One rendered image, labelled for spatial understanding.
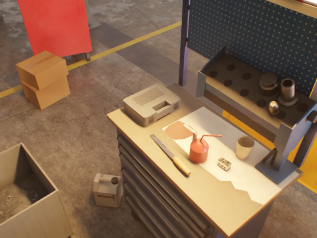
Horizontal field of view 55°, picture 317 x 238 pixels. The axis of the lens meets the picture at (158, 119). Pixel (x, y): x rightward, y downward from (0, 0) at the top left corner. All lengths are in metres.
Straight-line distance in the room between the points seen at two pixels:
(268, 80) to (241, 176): 0.44
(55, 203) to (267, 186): 1.21
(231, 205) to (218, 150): 0.31
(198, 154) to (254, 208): 0.32
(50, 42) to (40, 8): 0.41
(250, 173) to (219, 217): 0.28
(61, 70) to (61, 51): 0.61
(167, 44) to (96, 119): 1.73
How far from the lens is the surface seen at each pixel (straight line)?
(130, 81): 3.63
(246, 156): 1.49
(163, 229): 1.85
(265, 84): 1.30
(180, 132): 1.56
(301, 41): 1.31
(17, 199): 2.30
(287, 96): 1.27
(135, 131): 1.60
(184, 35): 1.74
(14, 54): 4.58
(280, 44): 1.36
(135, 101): 1.67
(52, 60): 3.37
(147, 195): 1.79
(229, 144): 1.57
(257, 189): 1.42
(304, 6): 1.05
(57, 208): 2.03
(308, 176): 2.55
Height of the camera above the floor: 2.05
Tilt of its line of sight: 41 degrees down
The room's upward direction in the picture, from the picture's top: straight up
